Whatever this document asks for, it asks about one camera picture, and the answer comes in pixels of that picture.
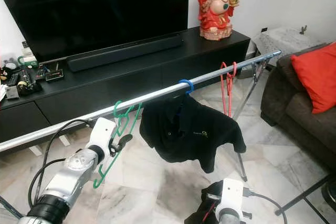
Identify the black garment red stripe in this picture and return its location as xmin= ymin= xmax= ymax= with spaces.
xmin=184 ymin=179 xmax=225 ymax=224

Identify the green plastic hanger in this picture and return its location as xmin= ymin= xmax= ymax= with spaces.
xmin=93 ymin=100 xmax=143 ymax=189

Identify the blue plastic hanger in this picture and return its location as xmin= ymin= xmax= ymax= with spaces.
xmin=177 ymin=79 xmax=195 ymax=96

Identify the red plastic hanger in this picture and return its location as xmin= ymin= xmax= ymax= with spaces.
xmin=219 ymin=60 xmax=239 ymax=118

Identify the silver metal clothes rack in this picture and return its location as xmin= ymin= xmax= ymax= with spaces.
xmin=0 ymin=50 xmax=282 ymax=183

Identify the black polo shirt gold logo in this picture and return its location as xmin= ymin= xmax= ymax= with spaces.
xmin=139 ymin=94 xmax=247 ymax=175

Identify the black soundbar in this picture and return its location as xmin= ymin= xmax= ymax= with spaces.
xmin=67 ymin=33 xmax=184 ymax=72

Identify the black box red display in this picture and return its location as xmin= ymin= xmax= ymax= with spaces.
xmin=46 ymin=67 xmax=65 ymax=82

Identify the black gold desk gadget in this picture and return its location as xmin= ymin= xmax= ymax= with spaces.
xmin=15 ymin=67 xmax=41 ymax=96

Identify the dark brown fabric sofa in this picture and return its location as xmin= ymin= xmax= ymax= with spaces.
xmin=260 ymin=43 xmax=336 ymax=172

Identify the small clear bottle green band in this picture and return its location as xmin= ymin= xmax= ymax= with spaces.
xmin=21 ymin=40 xmax=35 ymax=66

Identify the black flat television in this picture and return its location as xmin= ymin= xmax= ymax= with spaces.
xmin=0 ymin=0 xmax=191 ymax=62

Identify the red cushion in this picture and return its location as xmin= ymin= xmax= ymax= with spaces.
xmin=290 ymin=42 xmax=336 ymax=114

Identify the side table with lace cloth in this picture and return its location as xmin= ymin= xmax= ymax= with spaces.
xmin=251 ymin=26 xmax=313 ymax=67

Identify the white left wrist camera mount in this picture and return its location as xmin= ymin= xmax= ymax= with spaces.
xmin=88 ymin=117 xmax=119 ymax=157

